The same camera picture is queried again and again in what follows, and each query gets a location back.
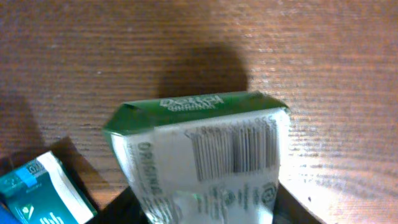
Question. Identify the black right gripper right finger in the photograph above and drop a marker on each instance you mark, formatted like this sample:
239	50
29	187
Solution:
288	210

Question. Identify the green white soap packet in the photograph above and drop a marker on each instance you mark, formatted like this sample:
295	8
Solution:
202	159

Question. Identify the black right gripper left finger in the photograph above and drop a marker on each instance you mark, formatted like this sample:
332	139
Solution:
124	209

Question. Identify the blue disposable razor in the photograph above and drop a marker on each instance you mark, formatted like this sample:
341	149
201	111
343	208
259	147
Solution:
6	217

